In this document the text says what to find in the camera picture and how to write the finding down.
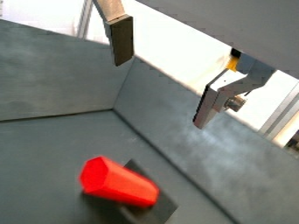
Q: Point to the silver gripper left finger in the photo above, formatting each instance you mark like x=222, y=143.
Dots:
x=119, y=29

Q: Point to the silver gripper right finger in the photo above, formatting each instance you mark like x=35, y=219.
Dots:
x=243, y=75

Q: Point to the red hexagonal prism block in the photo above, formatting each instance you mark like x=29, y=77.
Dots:
x=108, y=180

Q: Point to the black curved cradle stand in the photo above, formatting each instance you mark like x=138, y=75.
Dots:
x=120, y=213

